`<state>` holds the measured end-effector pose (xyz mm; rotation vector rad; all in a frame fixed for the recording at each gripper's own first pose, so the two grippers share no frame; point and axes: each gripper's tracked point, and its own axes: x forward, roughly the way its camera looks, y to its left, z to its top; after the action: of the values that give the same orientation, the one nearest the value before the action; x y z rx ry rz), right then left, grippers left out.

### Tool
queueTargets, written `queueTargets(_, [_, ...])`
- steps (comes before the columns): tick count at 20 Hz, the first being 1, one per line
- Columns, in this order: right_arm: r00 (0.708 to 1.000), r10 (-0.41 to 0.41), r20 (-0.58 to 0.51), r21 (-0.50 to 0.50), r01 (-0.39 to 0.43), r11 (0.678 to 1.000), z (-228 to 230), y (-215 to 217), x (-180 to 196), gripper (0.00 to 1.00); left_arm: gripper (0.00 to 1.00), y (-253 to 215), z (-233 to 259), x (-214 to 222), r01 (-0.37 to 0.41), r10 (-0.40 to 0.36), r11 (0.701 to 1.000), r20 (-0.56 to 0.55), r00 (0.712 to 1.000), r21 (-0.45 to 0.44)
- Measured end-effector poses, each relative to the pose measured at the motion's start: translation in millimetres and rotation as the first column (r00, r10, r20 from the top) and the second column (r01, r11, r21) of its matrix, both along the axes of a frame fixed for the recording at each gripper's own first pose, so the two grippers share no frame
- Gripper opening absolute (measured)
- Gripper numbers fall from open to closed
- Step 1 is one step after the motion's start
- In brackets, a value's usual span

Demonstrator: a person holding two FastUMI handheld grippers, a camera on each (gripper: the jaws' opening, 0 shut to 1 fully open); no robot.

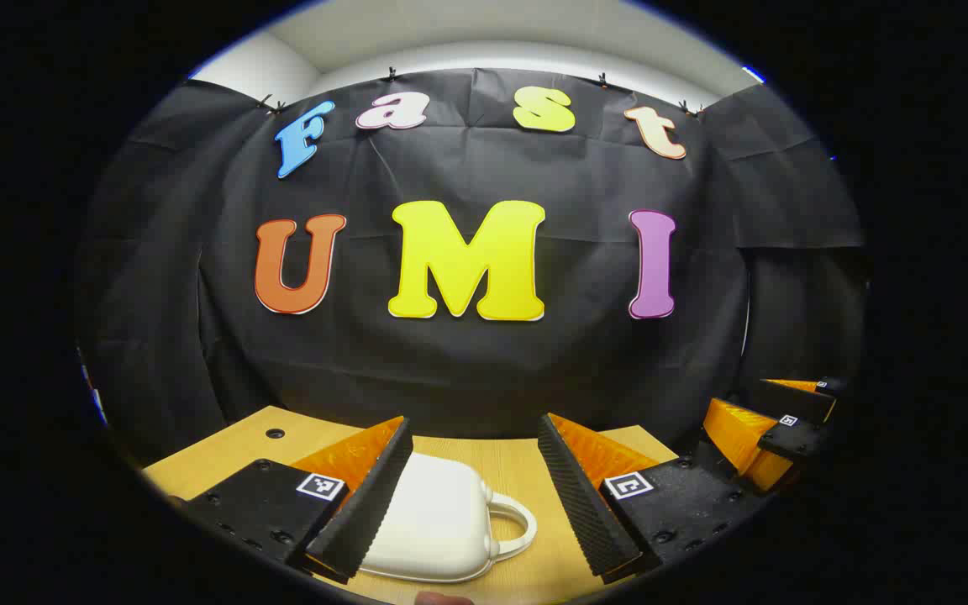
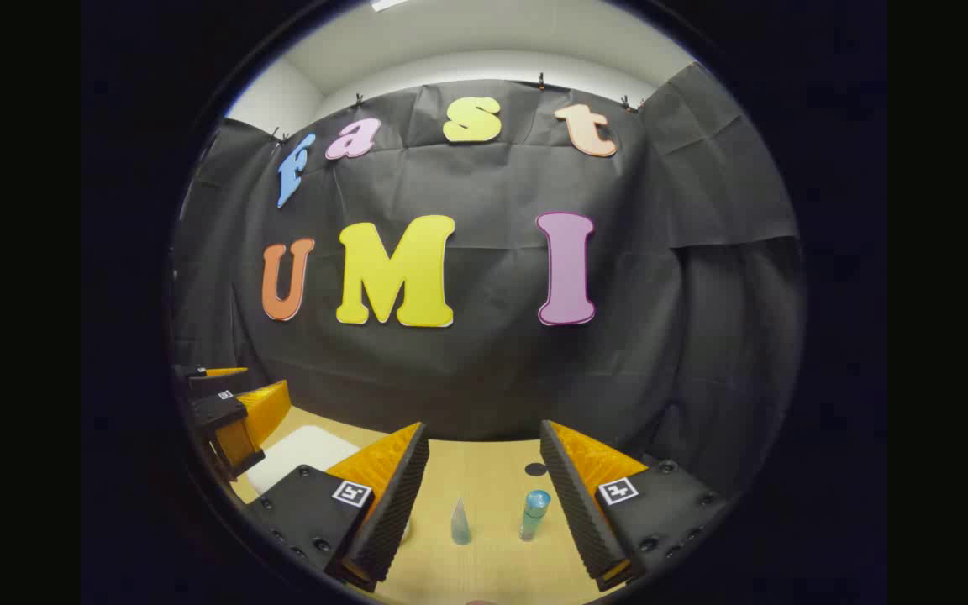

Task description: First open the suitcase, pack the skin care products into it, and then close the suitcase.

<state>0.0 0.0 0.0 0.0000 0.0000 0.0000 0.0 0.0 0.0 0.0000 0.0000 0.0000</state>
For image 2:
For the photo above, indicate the blue bottle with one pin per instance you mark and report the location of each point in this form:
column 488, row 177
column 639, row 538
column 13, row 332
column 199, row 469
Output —
column 533, row 517

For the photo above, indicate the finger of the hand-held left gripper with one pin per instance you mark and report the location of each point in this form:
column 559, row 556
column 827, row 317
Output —
column 213, row 385
column 215, row 409

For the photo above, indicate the ceiling light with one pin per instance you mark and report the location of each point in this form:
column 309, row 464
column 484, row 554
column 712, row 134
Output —
column 387, row 4

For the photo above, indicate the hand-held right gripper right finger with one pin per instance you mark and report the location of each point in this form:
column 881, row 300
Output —
column 581, row 512

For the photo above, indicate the translucent cone-shaped tube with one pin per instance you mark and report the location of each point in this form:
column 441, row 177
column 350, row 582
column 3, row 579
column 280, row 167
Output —
column 460, row 528

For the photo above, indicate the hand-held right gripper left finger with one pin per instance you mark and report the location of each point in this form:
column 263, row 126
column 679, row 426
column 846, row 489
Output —
column 396, row 512

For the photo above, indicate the black backdrop cloth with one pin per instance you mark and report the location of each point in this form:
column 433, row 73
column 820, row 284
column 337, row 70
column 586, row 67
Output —
column 660, row 294

